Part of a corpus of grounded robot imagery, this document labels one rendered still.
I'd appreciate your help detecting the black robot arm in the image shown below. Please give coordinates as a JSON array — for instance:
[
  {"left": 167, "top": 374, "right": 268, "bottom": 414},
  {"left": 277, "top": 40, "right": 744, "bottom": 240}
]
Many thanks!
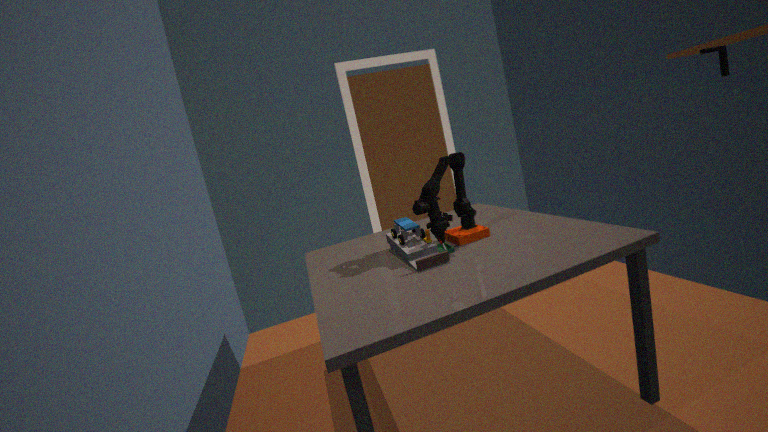
[{"left": 412, "top": 152, "right": 478, "bottom": 230}]

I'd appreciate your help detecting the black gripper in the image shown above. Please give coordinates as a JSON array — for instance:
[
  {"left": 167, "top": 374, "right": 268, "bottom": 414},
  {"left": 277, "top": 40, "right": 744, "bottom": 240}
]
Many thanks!
[{"left": 426, "top": 209, "right": 450, "bottom": 243}]

